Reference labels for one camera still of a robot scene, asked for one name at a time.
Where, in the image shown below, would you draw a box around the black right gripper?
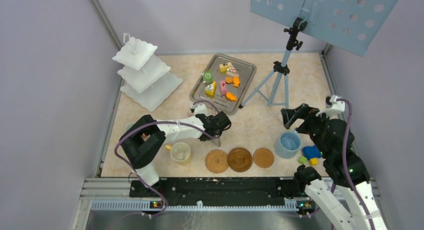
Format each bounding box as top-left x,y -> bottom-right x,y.
280,102 -> 335,158

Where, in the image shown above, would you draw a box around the yellow cake wedge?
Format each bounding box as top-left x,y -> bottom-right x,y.
205,82 -> 217,97

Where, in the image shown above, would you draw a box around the pink cake slice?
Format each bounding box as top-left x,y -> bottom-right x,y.
219,80 -> 227,97

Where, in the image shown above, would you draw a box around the green swirl roll cake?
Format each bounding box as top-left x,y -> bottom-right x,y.
202,71 -> 214,84

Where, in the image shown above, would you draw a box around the white strawberry cake slice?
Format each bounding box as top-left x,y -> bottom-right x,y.
226,66 -> 239,77

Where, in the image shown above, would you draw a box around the pink cat-paw tongs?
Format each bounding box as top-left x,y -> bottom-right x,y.
212,137 -> 222,147

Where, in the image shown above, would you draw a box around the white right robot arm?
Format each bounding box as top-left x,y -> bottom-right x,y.
281,98 -> 387,229

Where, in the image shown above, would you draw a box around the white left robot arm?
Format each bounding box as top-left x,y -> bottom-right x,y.
115,111 -> 232,197

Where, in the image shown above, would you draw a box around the orange fish pastry lower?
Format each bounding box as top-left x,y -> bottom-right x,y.
225,92 -> 237,102

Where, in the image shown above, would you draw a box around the orange fish pastry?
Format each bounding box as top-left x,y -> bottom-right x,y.
232,77 -> 241,88
225,92 -> 237,102

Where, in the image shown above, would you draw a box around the light blue mug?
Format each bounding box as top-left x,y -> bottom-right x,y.
274,131 -> 302,159

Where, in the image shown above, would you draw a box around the woven rattan coaster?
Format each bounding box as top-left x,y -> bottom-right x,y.
204,149 -> 229,174

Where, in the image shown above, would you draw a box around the dark wooden round coaster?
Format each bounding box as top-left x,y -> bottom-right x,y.
227,147 -> 253,172

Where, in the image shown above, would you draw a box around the yellow transparent cup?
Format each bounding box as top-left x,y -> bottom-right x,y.
165,142 -> 193,165

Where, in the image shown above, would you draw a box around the round brown cookie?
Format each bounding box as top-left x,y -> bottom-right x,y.
224,76 -> 233,84

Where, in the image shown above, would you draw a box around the green toy cube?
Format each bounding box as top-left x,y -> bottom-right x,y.
298,156 -> 308,164

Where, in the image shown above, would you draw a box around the orange fish pastry upper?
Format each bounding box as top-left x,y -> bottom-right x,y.
232,77 -> 241,88

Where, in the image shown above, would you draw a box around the yellow toy cube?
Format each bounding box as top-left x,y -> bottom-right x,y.
308,158 -> 319,166

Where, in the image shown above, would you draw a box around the light wooden round coaster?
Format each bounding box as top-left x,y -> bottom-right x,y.
253,148 -> 275,168

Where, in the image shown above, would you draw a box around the yellow square cake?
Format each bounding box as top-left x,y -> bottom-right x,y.
219,62 -> 232,72

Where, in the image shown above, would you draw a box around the pink mug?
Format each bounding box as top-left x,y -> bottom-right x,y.
125,122 -> 150,140

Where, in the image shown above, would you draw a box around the white three-tier dessert stand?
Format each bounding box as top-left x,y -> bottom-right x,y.
112,33 -> 183,112

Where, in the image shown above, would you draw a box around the light blue tripod stand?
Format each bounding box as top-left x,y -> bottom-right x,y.
238,17 -> 308,109

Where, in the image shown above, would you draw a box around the light blue perforated board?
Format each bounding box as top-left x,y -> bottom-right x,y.
250,0 -> 399,57

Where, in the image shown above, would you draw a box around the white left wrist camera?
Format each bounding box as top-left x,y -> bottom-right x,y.
190,102 -> 209,116

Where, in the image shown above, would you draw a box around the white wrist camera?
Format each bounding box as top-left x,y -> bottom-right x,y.
316,95 -> 346,118
190,102 -> 209,116

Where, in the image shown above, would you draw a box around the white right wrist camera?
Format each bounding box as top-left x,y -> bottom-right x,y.
316,95 -> 346,118

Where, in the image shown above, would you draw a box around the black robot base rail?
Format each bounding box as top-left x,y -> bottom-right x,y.
129,177 -> 306,206

